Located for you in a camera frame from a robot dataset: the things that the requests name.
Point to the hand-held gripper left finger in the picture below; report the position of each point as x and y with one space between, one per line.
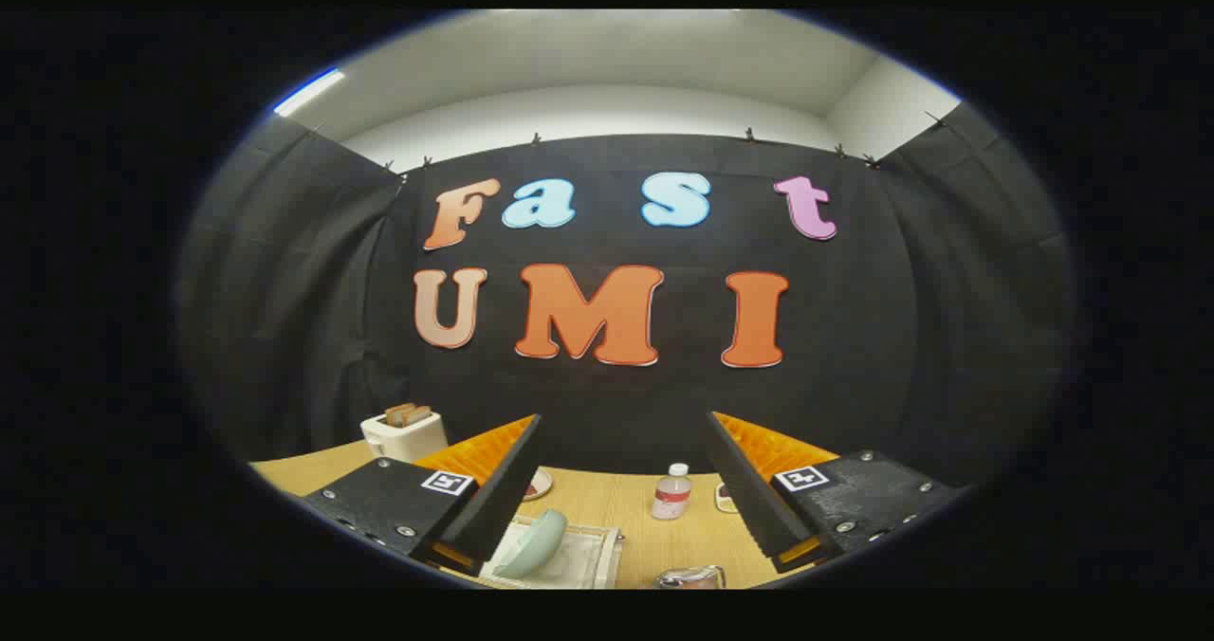
503 499

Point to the white divided snack tray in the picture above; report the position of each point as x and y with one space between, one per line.
726 501

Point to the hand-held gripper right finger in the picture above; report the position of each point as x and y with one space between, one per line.
749 489

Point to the white toaster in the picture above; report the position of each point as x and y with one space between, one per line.
408 437

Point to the toasted bread slice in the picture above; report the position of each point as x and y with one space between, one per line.
396 413
420 414

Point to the light green plate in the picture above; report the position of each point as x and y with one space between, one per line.
536 541

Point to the white drip tray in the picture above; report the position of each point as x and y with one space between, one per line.
580 560

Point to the clear plastic water bottle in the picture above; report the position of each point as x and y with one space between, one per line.
671 499

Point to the beige round plate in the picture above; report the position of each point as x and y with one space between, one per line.
541 485

